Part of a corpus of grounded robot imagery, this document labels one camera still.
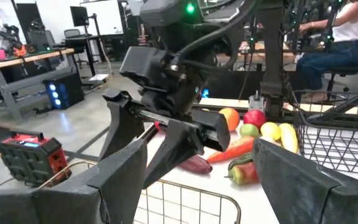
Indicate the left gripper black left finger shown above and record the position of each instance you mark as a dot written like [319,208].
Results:
[57,205]

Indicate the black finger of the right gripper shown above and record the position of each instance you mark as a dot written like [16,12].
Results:
[123,130]
[172,149]

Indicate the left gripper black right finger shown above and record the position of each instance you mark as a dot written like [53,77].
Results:
[306,199]

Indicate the orange red peach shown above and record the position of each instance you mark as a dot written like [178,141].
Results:
[231,118]

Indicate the orange carrot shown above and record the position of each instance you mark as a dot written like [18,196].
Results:
[232,150]

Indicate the red green chili pepper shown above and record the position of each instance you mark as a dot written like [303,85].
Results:
[244,173]

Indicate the yellow lemon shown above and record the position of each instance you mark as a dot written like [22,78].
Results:
[270,130]

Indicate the green yellow round fruit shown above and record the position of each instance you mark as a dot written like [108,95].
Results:
[249,130]

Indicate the red apple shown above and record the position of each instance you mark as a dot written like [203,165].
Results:
[255,118]

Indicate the small black background robot arm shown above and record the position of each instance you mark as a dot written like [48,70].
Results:
[5,34]

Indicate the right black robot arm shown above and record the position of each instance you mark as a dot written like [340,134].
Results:
[166,12]

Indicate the red black power station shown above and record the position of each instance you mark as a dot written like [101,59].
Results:
[33,158]

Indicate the white flat box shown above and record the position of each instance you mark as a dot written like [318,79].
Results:
[98,77]

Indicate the black computer tower blue lights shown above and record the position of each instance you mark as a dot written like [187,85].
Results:
[70,90]

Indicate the grey metal clamp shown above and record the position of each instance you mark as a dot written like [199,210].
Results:
[256,102]

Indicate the black desk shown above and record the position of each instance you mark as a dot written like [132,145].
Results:
[82,39]

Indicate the white whiteboard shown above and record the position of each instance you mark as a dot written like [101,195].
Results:
[104,17]

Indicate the wooden top grey workbench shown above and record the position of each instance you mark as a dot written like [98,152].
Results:
[26,59]

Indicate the black computer monitor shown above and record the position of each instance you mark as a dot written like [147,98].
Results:
[79,15]

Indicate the orange gripper part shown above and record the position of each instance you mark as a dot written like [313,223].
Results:
[20,51]

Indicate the pink cup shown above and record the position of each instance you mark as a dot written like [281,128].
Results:
[0,54]

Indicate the large black screen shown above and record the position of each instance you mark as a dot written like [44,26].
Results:
[28,15]

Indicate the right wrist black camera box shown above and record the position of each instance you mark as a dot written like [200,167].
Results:
[145,65]

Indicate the black table edge frame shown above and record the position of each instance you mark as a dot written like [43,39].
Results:
[322,118]

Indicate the black rig frame post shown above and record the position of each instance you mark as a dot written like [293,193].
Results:
[272,46]

